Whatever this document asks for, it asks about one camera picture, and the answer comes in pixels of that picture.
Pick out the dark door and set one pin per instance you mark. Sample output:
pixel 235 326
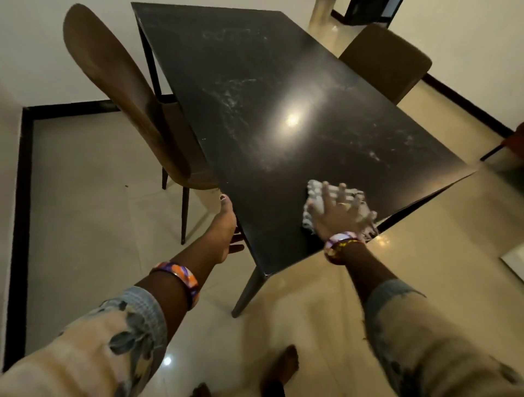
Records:
pixel 368 12

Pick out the person's left foot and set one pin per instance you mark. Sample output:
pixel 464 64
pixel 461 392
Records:
pixel 201 390

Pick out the striped cloth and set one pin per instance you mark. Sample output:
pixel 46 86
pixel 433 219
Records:
pixel 313 190

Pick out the white purple bangle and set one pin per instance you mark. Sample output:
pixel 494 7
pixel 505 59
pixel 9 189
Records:
pixel 339 237

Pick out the person's left forearm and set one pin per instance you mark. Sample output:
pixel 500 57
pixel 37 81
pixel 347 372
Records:
pixel 82 347

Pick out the person's left hand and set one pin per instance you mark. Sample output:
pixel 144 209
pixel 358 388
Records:
pixel 225 233

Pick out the person's right forearm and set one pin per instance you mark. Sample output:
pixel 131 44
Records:
pixel 409 327

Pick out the black table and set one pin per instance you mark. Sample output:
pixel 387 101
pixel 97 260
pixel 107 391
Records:
pixel 266 73

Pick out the person's right foot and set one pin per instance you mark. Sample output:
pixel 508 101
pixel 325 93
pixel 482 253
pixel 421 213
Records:
pixel 282 368

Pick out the person's foot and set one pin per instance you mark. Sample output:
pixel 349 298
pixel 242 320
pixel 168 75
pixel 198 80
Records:
pixel 282 368
pixel 201 390

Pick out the person's right hand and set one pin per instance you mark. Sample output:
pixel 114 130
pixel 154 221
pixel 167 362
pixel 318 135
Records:
pixel 339 221

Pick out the brown chair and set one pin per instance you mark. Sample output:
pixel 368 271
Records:
pixel 385 61
pixel 110 73

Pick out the orange purple bangle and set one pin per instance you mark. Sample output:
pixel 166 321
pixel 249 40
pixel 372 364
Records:
pixel 180 272

